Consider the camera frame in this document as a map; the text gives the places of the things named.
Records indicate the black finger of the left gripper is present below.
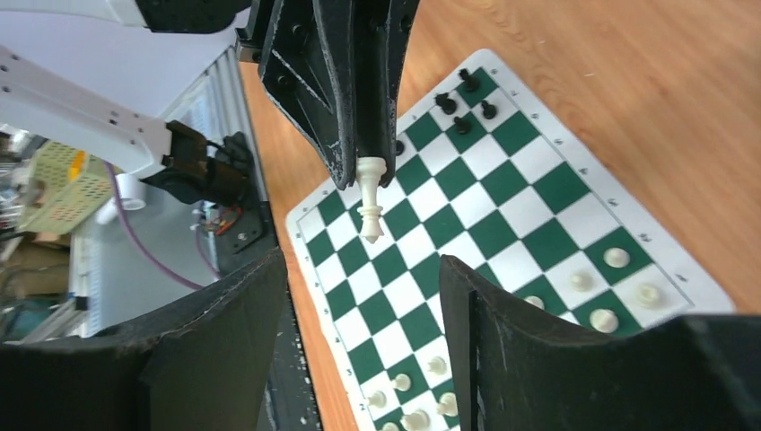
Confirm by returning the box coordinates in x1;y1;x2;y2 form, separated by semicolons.
355;0;419;173
258;1;355;190

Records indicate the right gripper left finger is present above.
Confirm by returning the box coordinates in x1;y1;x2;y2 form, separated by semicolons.
1;249;288;430

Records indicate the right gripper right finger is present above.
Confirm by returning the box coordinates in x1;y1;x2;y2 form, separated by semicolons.
438;255;760;430

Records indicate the white queen piece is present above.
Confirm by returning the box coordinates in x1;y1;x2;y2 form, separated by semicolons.
355;156;387;244

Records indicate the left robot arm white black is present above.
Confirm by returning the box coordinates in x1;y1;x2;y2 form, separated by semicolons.
1;1;418;207

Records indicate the black rook board corner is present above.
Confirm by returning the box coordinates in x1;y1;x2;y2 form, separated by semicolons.
458;68;480;92

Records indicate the green white chess mat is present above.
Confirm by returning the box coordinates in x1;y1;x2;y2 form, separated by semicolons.
286;48;735;430

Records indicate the yellow perforated basket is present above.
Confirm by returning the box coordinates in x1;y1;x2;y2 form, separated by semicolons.
17;141;112;235

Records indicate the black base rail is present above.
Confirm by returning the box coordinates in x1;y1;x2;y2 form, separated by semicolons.
202;130;325;431

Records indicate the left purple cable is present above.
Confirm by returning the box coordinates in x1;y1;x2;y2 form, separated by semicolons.
103;160;224;293

